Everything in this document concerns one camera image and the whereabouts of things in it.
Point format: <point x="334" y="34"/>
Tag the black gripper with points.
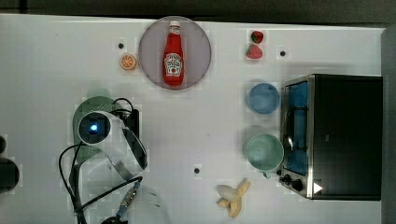
<point x="130" y="120"/>

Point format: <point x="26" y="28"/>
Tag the green strainer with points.
<point x="98" y="100"/>

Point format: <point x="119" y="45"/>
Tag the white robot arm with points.
<point x="108" y="185"/>

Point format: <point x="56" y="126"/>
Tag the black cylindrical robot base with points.
<point x="9" y="170"/>

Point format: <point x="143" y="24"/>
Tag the orange slice toy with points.
<point x="128" y="62"/>

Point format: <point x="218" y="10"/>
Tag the red ketchup bottle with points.
<point x="173" y="56"/>

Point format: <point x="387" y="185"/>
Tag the grey round plate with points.
<point x="196" y="48"/>

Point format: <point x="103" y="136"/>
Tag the peeled banana toy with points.
<point x="232" y="198"/>

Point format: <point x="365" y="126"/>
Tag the blue bowl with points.
<point x="263" y="98"/>

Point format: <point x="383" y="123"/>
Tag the green mug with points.
<point x="264" y="152"/>

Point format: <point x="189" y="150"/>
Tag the pink strawberry half toy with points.
<point x="254" y="52"/>

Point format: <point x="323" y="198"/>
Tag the red strawberry toy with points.
<point x="257" y="37"/>

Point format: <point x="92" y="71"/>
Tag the black toaster oven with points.
<point x="332" y="133"/>

